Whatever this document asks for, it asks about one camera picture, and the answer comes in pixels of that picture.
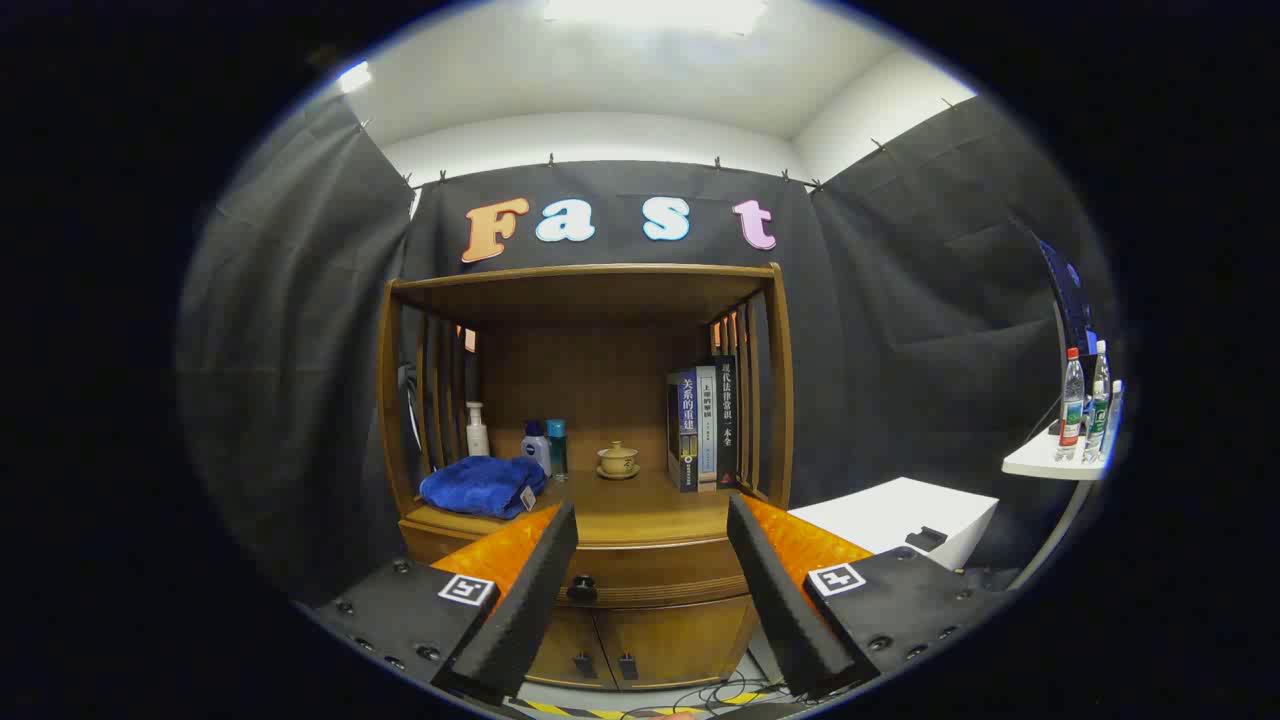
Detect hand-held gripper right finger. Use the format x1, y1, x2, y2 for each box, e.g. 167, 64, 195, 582
726, 492, 1013, 701

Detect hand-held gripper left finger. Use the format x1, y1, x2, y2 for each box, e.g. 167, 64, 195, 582
300, 500, 581, 706

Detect wooden drawer with black knob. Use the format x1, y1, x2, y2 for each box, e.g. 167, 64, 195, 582
400, 520, 757, 609

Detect narrow wooden cabinet door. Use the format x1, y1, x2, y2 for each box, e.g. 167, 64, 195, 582
525, 606, 603, 689

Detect wide wooden cabinet door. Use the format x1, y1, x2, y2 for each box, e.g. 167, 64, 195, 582
596, 596, 757, 691

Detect wooden countertop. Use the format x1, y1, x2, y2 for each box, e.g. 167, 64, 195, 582
400, 468, 773, 547

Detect wooden cabinet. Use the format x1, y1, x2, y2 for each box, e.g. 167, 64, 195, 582
377, 262, 796, 693

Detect blue towel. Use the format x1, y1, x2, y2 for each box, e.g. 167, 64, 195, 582
419, 455, 549, 521

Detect white box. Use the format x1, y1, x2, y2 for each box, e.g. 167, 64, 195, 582
788, 477, 999, 573

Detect yellow black floor tape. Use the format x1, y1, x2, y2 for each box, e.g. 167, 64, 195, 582
518, 700, 773, 720

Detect black book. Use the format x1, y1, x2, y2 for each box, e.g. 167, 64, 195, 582
714, 355, 742, 491

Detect pale blue book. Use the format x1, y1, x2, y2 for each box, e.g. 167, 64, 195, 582
697, 365, 719, 490

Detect dark blue book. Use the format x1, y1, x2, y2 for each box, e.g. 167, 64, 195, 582
667, 368, 701, 493

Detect white side table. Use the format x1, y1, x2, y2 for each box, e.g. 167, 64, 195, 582
1002, 420, 1113, 591

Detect black backdrop cloth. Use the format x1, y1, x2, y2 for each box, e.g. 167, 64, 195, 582
175, 95, 1121, 611

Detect green label water bottle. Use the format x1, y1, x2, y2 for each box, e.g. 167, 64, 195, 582
1085, 340, 1112, 464

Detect dark monitor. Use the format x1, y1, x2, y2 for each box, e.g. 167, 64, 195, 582
1035, 235, 1098, 357

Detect ceiling light panel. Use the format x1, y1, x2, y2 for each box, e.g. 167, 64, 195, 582
543, 0, 771, 37

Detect black floor cables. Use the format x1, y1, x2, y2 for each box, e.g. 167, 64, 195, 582
668, 678, 793, 707

